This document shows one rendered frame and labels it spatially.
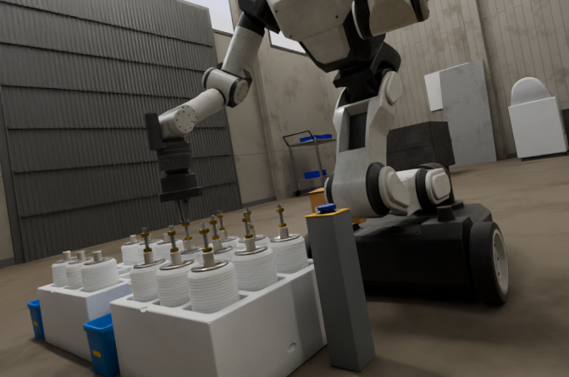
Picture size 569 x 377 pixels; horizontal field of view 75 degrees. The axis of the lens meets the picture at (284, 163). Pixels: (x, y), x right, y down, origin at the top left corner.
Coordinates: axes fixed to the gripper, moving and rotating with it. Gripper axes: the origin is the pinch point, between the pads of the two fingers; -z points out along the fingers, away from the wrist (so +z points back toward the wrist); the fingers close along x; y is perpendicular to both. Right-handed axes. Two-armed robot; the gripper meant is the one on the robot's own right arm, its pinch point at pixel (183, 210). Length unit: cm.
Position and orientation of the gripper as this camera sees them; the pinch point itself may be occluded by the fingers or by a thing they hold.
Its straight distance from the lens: 104.1
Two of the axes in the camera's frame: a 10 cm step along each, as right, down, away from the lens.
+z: -1.7, -9.8, 0.3
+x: 9.4, -1.7, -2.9
